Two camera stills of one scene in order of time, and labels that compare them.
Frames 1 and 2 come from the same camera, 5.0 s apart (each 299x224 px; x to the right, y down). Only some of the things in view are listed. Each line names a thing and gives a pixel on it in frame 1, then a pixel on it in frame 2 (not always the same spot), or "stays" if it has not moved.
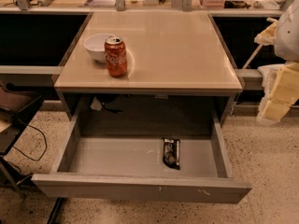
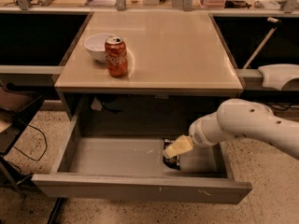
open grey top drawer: [195, 168] stays
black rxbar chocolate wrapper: [171, 152] stays
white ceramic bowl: [95, 45] stays
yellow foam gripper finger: [281, 91] -> [183, 144]
